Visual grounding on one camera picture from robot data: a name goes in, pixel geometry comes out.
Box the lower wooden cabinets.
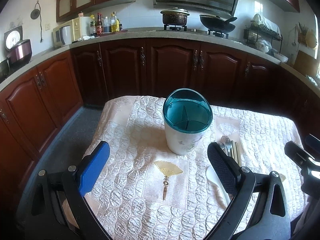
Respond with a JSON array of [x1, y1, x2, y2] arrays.
[[1, 38, 319, 209]]

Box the wooden cutting board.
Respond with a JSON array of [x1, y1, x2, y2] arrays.
[[293, 50, 319, 77]]

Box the cream microwave oven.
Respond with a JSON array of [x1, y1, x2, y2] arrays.
[[53, 16, 91, 48]]

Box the open rice cooker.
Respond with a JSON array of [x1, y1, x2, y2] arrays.
[[4, 25, 33, 69]]

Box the white ceramic spoon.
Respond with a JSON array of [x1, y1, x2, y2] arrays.
[[206, 165, 231, 205]]

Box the gas stove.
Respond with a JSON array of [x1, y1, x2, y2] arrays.
[[163, 24, 228, 39]]

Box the teal white utensil holder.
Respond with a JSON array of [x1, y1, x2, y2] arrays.
[[163, 88, 213, 155]]

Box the yellow oil bottle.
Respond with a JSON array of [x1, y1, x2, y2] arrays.
[[111, 11, 120, 33]]

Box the black dish rack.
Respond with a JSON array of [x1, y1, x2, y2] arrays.
[[244, 21, 283, 53]]

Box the metal spoon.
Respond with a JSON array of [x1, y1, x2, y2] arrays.
[[217, 142, 228, 155]]

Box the red sauce bottle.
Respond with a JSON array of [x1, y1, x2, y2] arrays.
[[96, 12, 103, 36]]

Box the wooden chopstick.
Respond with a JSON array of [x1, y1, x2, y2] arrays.
[[235, 142, 242, 166], [231, 140, 239, 164]]

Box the black wok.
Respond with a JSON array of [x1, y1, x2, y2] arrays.
[[200, 15, 238, 33]]

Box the quilted cream tablecloth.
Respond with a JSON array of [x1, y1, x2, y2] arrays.
[[85, 96, 307, 239]]

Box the brown cooking pot with lid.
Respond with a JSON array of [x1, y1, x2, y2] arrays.
[[161, 7, 190, 26]]

